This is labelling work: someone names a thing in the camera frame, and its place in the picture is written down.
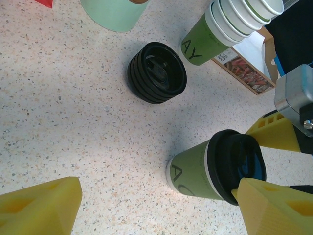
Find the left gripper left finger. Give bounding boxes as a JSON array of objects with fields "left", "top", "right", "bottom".
[{"left": 0, "top": 176, "right": 83, "bottom": 235}]

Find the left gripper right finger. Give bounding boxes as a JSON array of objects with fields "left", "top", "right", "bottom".
[{"left": 231, "top": 178, "right": 313, "bottom": 235}]

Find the black plastic cup lid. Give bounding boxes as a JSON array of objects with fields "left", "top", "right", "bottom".
[
  {"left": 133, "top": 47, "right": 183, "bottom": 100},
  {"left": 206, "top": 129, "right": 268, "bottom": 207},
  {"left": 136, "top": 41, "right": 188, "bottom": 97},
  {"left": 129, "top": 52, "right": 178, "bottom": 102},
  {"left": 127, "top": 57, "right": 173, "bottom": 105}
]

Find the red white paper gift bag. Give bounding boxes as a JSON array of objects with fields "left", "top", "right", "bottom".
[{"left": 34, "top": 0, "right": 54, "bottom": 9}]

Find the white paper napkin stack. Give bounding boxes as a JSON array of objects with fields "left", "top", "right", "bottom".
[{"left": 232, "top": 31, "right": 278, "bottom": 81}]

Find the mint green holder cup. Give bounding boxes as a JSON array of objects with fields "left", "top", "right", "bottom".
[{"left": 80, "top": 0, "right": 150, "bottom": 33}]

